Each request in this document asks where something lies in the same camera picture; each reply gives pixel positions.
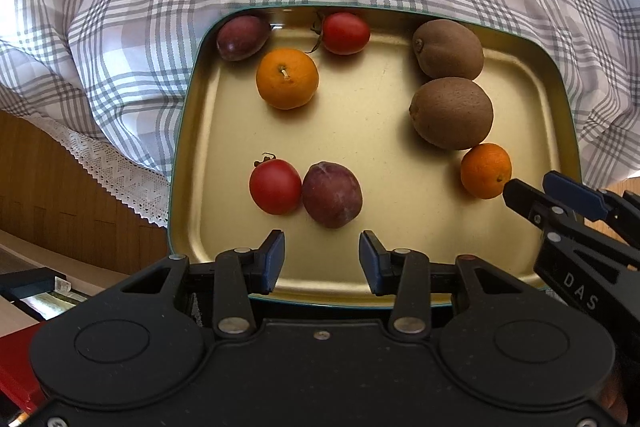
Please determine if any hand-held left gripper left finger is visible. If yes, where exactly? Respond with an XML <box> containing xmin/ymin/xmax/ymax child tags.
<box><xmin>119</xmin><ymin>229</ymin><xmax>286</xmax><ymax>339</ymax></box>

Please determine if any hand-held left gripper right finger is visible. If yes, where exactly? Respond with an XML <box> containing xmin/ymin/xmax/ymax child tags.
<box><xmin>359</xmin><ymin>230</ymin><xmax>542</xmax><ymax>336</ymax></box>

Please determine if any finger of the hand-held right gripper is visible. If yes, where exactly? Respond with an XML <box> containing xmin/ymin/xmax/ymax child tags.
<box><xmin>502</xmin><ymin>178</ymin><xmax>583</xmax><ymax>239</ymax></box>
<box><xmin>542</xmin><ymin>171</ymin><xmax>640</xmax><ymax>253</ymax></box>

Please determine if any orange mandarin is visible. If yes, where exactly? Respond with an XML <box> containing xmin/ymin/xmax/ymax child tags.
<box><xmin>460</xmin><ymin>143</ymin><xmax>513</xmax><ymax>200</ymax></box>
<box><xmin>256</xmin><ymin>48</ymin><xmax>320</xmax><ymax>110</ymax></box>

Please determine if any red tomato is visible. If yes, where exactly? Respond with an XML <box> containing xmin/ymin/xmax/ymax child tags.
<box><xmin>249</xmin><ymin>152</ymin><xmax>303</xmax><ymax>216</ymax></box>
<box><xmin>306</xmin><ymin>11</ymin><xmax>371</xmax><ymax>56</ymax></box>

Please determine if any dark purple plum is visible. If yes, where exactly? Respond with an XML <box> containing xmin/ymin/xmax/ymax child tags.
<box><xmin>216</xmin><ymin>14</ymin><xmax>272</xmax><ymax>62</ymax></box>
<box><xmin>301</xmin><ymin>161</ymin><xmax>363</xmax><ymax>229</ymax></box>

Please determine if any brown kiwi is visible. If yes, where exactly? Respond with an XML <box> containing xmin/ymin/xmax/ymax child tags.
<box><xmin>409</xmin><ymin>77</ymin><xmax>495</xmax><ymax>151</ymax></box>
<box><xmin>412</xmin><ymin>19</ymin><xmax>485</xmax><ymax>81</ymax></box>

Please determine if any gold metal tray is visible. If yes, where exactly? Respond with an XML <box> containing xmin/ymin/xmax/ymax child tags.
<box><xmin>167</xmin><ymin>6</ymin><xmax>583</xmax><ymax>310</ymax></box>

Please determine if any person's right hand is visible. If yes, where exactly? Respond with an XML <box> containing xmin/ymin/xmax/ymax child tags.
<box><xmin>601</xmin><ymin>357</ymin><xmax>630</xmax><ymax>425</ymax></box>

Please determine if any white lace cloth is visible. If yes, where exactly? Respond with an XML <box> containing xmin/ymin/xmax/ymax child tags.
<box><xmin>20</xmin><ymin>113</ymin><xmax>171</xmax><ymax>231</ymax></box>

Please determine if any gold striped packet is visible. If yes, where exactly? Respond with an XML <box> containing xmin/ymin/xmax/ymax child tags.
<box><xmin>10</xmin><ymin>289</ymin><xmax>87</xmax><ymax>323</ymax></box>

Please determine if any wooden cabinet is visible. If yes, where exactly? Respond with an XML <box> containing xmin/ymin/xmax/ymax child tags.
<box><xmin>0</xmin><ymin>109</ymin><xmax>169</xmax><ymax>282</ymax></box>

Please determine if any black box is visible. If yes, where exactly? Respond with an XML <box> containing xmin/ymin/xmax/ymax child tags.
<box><xmin>0</xmin><ymin>269</ymin><xmax>56</xmax><ymax>304</ymax></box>

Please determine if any red box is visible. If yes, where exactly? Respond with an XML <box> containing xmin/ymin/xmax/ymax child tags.
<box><xmin>0</xmin><ymin>322</ymin><xmax>48</xmax><ymax>420</ymax></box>

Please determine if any grey plaid tablecloth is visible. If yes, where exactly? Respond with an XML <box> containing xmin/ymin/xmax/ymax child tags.
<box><xmin>0</xmin><ymin>0</ymin><xmax>640</xmax><ymax>188</ymax></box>

